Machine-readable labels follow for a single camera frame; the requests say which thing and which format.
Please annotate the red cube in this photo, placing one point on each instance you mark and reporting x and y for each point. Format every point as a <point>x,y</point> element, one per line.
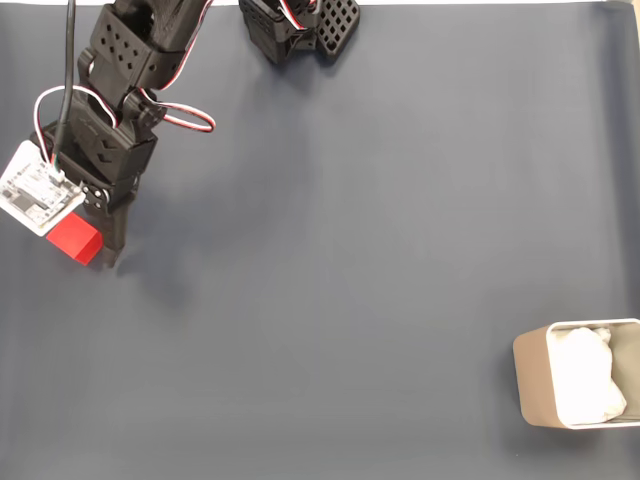
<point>75,240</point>

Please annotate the beige rounded box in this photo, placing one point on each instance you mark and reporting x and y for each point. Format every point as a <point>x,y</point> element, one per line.
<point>534,380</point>

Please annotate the white crumpled tissue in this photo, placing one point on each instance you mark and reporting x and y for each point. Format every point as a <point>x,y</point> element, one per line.
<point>582,375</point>

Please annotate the white camera board module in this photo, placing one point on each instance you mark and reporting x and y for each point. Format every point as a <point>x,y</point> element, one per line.
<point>35,192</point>

